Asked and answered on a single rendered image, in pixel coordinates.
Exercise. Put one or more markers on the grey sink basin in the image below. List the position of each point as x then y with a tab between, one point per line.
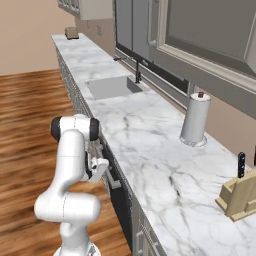
111	87

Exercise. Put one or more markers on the grey base cupboard front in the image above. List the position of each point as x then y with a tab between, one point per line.
144	230

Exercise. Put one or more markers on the black tap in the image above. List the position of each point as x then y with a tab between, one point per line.
137	71

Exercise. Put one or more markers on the brown toaster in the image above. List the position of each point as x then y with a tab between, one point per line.
71	33

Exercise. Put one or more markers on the wall power socket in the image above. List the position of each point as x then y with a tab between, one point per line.
99	30

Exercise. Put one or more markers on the white paper towel roll holder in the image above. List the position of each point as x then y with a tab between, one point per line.
195	119

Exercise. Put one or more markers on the black dishwasher door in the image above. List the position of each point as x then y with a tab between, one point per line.
119	196

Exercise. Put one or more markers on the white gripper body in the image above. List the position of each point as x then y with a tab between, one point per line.
98	167

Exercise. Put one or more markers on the grey-framed wall cupboard door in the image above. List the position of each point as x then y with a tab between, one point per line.
206	40

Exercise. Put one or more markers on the wooden knife block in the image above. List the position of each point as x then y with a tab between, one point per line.
240	196

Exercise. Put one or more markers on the dark framed window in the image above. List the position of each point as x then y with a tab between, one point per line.
138	36

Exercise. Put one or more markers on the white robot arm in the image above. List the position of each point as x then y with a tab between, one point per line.
68	173

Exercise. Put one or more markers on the grey wall cupboards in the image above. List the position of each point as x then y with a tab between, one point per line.
88	8

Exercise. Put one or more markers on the grey base cupboard run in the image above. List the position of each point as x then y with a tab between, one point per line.
71	81

